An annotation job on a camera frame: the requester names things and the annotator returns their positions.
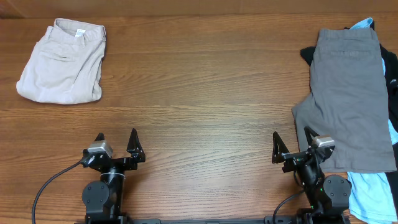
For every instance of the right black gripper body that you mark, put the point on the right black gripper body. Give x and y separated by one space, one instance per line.
295 159

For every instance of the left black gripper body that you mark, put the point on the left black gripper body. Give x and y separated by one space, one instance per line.
123 165

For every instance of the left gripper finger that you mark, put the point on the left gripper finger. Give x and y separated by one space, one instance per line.
134 148
100 137

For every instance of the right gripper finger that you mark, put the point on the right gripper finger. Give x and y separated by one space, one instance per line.
310 135
279 149

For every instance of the grey shorts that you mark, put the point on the grey shorts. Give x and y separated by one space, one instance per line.
349 102

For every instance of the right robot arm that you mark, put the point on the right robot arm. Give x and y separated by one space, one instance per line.
328 196

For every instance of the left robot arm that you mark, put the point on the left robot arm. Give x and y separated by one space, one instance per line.
103 198

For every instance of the light blue t-shirt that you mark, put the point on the light blue t-shirt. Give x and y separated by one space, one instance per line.
374 196

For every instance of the beige folded pants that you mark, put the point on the beige folded pants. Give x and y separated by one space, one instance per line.
65 64

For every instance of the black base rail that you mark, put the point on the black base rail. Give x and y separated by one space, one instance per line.
211 221

